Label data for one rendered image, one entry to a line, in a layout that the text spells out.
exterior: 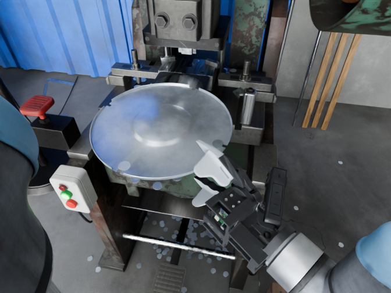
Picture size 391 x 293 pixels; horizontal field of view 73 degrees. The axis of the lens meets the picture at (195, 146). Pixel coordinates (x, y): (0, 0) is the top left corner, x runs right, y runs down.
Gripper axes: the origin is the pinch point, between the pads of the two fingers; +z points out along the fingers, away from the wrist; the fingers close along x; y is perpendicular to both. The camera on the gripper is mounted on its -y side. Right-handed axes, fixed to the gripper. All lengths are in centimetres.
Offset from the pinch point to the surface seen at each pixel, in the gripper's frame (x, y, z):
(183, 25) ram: -15.1, -12.6, 21.5
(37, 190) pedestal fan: 79, 31, 86
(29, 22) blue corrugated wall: 46, -17, 210
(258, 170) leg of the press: 12.2, -16.3, -3.4
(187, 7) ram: -18.7, -13.2, 21.2
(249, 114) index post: 3.0, -21.0, 5.8
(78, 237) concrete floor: 79, 26, 49
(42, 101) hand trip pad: 2.9, 16.4, 40.6
